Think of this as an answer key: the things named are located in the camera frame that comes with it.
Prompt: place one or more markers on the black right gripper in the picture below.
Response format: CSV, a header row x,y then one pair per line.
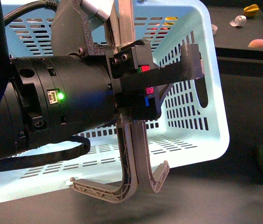
x,y
140,85

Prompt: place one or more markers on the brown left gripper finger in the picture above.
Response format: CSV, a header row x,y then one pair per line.
x,y
136,166

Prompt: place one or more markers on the light blue plastic basket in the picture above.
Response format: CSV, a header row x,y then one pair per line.
x,y
192,126

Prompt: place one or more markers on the white paper roll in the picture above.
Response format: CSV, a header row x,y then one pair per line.
x,y
238,21

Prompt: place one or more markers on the peach at tray edge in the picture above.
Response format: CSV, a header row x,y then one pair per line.
x,y
256,43

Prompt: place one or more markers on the yellow star fruit right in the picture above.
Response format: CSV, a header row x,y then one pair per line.
x,y
251,11

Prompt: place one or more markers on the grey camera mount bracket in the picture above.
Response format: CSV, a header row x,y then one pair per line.
x,y
76,19

